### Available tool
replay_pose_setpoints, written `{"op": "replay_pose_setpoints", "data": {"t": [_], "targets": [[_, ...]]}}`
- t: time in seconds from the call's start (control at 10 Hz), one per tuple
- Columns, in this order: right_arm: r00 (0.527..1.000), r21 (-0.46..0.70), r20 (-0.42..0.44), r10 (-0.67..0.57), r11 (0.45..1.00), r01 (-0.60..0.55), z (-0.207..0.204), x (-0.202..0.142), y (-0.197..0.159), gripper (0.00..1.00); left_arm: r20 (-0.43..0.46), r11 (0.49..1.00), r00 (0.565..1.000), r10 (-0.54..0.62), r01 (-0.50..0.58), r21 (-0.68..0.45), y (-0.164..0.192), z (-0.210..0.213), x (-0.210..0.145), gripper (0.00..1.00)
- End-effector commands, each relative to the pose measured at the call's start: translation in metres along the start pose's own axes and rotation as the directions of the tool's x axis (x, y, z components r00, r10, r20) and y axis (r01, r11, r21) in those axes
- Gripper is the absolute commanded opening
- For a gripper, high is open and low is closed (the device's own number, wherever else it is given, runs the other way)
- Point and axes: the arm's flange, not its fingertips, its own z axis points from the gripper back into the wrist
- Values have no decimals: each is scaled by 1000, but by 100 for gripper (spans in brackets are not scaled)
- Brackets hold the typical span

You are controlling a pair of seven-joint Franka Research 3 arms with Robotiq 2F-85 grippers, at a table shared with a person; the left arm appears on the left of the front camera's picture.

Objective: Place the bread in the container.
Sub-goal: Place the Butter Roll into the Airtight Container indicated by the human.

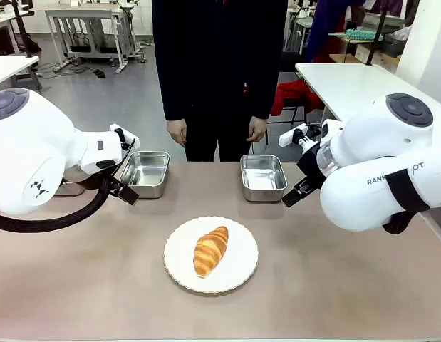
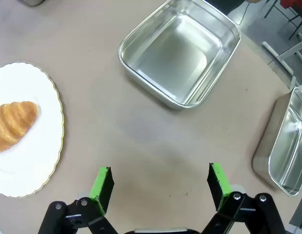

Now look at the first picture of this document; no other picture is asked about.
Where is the black chair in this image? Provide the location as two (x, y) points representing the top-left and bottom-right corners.
(266, 51), (311, 144)

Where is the black corrugated cable hose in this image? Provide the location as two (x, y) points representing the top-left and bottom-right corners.
(0, 173), (113, 233)

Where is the person's left hand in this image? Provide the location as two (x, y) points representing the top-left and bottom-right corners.
(246, 115), (268, 144)

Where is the black stand pole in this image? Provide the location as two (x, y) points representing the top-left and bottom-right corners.
(11, 0), (33, 58)

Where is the steel rectangular container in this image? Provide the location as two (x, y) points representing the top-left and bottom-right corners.
(239, 153), (289, 203)
(118, 150), (171, 200)
(54, 177), (87, 197)

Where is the person's right hand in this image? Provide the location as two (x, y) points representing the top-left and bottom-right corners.
(166, 119), (188, 149)

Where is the red cloth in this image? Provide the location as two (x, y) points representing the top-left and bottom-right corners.
(270, 79), (323, 117)

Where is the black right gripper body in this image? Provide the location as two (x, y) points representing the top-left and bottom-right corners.
(295, 141), (328, 187)

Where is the teal tray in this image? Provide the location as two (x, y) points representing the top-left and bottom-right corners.
(344, 28), (384, 42)

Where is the white scalloped plate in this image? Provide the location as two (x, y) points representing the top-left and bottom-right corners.
(163, 215), (259, 294)

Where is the grey metal workbench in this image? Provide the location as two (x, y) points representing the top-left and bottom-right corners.
(44, 2), (138, 74)

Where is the golden croissant bread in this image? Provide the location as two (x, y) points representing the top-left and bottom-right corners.
(193, 225), (229, 279)

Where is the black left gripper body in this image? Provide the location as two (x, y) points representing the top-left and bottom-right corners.
(99, 170), (119, 197)

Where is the person in dark clothes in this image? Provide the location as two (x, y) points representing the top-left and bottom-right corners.
(151, 0), (289, 163)

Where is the person in blue coat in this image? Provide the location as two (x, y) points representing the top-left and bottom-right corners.
(305, 0), (367, 63)

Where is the black clamped pole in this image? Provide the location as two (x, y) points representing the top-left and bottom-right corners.
(365, 3), (389, 67)

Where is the black arm strap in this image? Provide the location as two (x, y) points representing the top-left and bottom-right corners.
(382, 166), (432, 235)

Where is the person's left forearm dark sleeve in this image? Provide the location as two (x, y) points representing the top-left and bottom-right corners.
(249, 53), (284, 120)

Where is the small white table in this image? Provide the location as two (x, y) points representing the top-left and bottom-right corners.
(0, 55), (41, 90)

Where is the large white table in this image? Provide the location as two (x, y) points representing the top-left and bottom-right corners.
(294, 62), (426, 125)

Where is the person's right forearm dark sleeve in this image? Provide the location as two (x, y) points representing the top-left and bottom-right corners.
(156, 53), (187, 122)

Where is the wooden bench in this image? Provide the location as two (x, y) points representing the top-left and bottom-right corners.
(328, 31), (401, 72)

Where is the grey storage bin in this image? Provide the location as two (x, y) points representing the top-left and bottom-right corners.
(382, 33), (408, 59)

